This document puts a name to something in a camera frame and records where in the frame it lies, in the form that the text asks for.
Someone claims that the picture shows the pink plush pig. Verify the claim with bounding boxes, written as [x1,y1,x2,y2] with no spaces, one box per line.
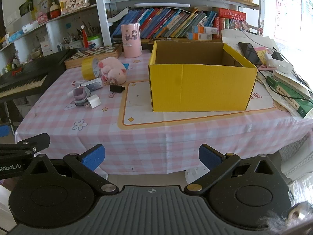
[98,57,127,85]

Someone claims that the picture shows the green book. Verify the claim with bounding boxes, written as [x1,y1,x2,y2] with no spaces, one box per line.
[266,76,312,118]

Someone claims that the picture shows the white staples box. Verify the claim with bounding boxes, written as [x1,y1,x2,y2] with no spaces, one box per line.
[71,80,85,88]

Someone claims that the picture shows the pink checkered tablecloth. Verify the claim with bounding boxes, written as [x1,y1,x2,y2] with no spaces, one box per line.
[15,51,312,174]

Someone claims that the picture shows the orange white medicine box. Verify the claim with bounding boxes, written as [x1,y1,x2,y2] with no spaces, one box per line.
[186,32,212,40]
[192,26,219,35]

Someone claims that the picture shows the black binder clip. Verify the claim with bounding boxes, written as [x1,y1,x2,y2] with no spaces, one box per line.
[109,84,126,98]

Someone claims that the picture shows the black electronic keyboard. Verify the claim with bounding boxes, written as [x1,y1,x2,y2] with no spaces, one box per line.
[1,49,76,102]

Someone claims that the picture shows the white green lidded jar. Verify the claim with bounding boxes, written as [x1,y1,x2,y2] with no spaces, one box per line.
[87,35,103,49]

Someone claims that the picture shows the wooden chess board box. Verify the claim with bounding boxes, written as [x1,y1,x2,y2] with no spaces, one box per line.
[65,45,122,69]

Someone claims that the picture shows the grey purple toy car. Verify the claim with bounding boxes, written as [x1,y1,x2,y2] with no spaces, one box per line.
[73,87,91,106]

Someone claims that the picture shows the red white pen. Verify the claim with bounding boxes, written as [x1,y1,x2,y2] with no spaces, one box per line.
[81,25,89,48]

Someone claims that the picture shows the red book box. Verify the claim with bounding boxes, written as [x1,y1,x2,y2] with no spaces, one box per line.
[213,7,246,21]

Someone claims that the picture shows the pink cylindrical canister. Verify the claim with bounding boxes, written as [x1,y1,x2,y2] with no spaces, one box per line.
[121,23,142,58]

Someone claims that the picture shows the yellow cardboard box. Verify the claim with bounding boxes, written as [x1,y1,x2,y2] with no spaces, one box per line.
[148,40,258,112]

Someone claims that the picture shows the white power plug adapter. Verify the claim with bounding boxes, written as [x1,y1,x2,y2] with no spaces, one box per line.
[84,94,101,109]

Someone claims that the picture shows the black smartphone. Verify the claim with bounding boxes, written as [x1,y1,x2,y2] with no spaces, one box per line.
[238,42,262,66]

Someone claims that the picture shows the white bookshelf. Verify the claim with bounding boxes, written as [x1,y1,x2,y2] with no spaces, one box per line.
[0,0,266,62]

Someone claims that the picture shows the white spray bottle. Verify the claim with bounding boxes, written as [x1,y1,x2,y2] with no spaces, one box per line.
[81,78,103,92]

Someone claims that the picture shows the blue plastic bag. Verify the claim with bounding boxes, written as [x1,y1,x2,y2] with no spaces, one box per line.
[123,63,129,70]

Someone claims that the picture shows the yellow tape roll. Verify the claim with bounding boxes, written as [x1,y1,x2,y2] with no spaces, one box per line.
[81,57,100,81]

